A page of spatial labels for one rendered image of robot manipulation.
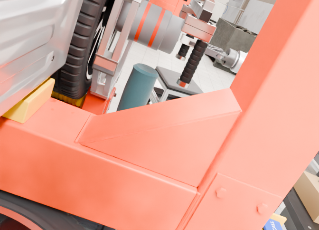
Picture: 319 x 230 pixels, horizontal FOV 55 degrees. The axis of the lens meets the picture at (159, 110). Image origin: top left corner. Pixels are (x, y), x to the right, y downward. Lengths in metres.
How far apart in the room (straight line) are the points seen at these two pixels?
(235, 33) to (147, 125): 4.75
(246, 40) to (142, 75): 4.47
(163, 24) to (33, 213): 0.67
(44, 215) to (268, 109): 0.49
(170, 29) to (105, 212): 0.62
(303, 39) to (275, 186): 0.28
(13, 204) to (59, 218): 0.10
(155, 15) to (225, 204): 0.64
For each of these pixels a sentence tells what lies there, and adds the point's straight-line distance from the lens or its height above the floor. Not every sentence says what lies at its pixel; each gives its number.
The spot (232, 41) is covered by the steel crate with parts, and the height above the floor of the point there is 0.52.
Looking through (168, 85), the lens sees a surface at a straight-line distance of 2.32.
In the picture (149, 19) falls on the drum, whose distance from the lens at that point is 1.03.
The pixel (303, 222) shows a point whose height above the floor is 0.30.
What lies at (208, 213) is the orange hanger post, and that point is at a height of 0.65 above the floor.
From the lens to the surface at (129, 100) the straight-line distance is 1.00.
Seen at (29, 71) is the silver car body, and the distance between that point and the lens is 0.55.
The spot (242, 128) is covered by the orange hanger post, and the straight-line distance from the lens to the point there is 0.57.
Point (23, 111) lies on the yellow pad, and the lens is 0.62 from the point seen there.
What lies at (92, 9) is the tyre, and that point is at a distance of 0.79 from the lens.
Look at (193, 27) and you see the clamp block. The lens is 0.90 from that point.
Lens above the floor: 1.02
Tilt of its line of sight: 22 degrees down
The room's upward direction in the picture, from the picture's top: 25 degrees clockwise
